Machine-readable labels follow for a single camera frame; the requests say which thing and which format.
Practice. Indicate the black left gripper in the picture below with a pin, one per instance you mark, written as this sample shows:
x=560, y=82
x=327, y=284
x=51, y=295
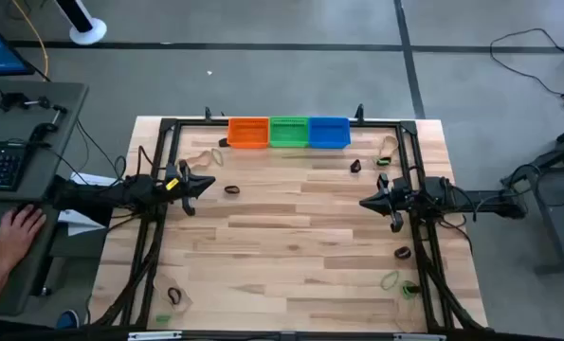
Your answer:
x=184, y=190

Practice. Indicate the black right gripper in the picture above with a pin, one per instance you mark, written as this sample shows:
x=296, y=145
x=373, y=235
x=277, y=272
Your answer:
x=402, y=199

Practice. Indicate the black rubber band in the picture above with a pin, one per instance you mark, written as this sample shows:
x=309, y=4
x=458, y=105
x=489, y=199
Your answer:
x=223, y=142
x=397, y=254
x=170, y=296
x=226, y=190
x=352, y=166

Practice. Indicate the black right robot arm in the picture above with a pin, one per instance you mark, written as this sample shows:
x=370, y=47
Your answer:
x=490, y=203

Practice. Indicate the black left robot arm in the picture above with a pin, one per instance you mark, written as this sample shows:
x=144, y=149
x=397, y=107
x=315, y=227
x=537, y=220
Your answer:
x=96, y=199

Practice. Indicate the yellow tag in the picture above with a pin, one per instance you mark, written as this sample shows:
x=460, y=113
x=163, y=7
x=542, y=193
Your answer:
x=172, y=184

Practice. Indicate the tan wooden block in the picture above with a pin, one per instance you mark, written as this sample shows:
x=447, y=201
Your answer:
x=396, y=142

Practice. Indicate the orange plastic basket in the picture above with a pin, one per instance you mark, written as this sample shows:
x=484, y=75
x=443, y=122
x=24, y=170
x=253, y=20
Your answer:
x=247, y=132

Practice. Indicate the blue plastic basket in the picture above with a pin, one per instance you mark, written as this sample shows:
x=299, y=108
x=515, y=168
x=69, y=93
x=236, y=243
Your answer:
x=329, y=132

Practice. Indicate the green plastic basket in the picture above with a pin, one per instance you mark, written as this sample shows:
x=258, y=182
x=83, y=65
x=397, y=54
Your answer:
x=288, y=131

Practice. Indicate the white paper sheet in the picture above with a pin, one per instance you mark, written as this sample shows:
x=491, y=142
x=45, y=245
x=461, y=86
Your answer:
x=75, y=221

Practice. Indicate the grey desk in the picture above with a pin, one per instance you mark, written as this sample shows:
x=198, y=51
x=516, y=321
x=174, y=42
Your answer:
x=68, y=99

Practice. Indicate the black desk device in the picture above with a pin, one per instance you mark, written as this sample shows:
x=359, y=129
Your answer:
x=42, y=130

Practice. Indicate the blue shoe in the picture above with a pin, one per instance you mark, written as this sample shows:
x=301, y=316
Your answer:
x=68, y=319

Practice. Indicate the person's hand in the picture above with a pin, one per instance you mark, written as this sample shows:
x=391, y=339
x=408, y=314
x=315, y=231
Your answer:
x=16, y=234

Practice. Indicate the black clamp tool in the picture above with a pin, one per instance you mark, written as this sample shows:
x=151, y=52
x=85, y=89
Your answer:
x=13, y=100

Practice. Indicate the black frame clamp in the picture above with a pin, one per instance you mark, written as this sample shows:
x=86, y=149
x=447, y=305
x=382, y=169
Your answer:
x=208, y=113
x=359, y=113

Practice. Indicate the black metal table frame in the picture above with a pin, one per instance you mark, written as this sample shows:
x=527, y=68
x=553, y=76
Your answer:
x=381, y=124

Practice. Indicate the silver metal bracket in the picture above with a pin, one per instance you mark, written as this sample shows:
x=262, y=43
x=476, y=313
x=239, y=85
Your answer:
x=153, y=335
x=419, y=337

